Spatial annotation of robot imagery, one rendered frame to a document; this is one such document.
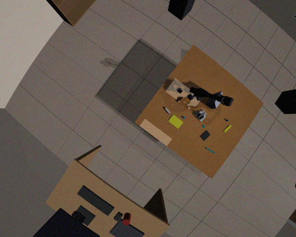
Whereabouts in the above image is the yellow flat plate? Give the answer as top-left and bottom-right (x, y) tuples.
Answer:
(169, 115), (183, 129)

